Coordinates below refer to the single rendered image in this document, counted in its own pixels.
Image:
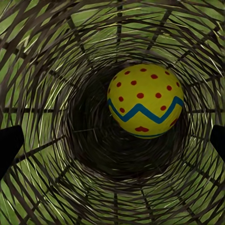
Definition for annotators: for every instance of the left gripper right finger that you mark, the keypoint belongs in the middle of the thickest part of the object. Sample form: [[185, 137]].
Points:
[[217, 138]]

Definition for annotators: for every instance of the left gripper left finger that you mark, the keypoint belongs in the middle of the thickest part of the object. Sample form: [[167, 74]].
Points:
[[11, 140]]

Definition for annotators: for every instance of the wicker basket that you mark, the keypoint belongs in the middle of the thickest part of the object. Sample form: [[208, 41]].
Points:
[[119, 50]]

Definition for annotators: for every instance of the easter egg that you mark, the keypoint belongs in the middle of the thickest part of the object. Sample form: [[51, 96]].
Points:
[[145, 99]]

